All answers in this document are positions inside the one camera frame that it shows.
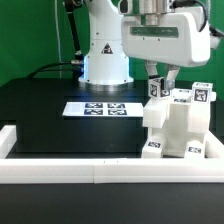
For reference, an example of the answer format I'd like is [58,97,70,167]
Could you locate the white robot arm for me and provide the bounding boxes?
[84,0,224,90]

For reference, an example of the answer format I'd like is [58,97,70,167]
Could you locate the white cable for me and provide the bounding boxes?
[54,0,63,80]

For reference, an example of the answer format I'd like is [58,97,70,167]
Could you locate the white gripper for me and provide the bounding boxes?
[121,7,210,90]

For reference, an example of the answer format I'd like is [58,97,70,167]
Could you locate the white U-shaped fence frame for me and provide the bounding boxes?
[0,125,224,184]

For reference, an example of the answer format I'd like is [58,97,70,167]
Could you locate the white marker sheet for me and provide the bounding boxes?
[62,102,143,117]

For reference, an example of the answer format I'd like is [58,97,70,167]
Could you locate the white chair back frame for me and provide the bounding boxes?
[143,89,210,143]

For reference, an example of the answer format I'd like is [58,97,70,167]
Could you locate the black cable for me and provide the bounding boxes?
[26,62,84,80]

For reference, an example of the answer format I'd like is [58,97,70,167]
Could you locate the black camera pole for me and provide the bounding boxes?
[63,0,84,63]

